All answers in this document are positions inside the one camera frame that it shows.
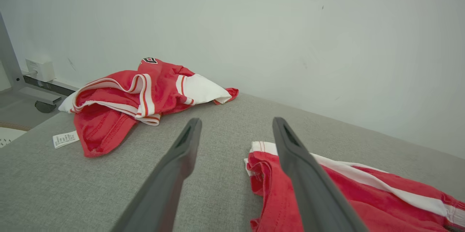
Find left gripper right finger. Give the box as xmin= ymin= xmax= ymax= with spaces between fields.
xmin=272 ymin=117 xmax=369 ymax=232

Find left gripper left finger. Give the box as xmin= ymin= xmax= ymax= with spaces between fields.
xmin=111 ymin=117 xmax=202 ymax=232

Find red shorts with white stripes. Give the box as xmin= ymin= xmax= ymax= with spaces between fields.
xmin=244 ymin=141 xmax=465 ymax=232

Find red jersey with white sleeves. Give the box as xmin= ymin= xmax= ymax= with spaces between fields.
xmin=53 ymin=57 xmax=239 ymax=158

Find black caster wheel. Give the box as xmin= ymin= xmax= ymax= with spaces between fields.
xmin=35 ymin=100 xmax=57 ymax=113

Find white mat with brown rim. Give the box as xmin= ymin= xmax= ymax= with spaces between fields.
xmin=0 ymin=122 xmax=32 ymax=149

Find white wall socket box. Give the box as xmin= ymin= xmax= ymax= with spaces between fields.
xmin=25 ymin=57 xmax=57 ymax=83

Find grey metal desk frame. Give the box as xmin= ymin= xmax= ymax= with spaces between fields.
xmin=0 ymin=10 xmax=62 ymax=105

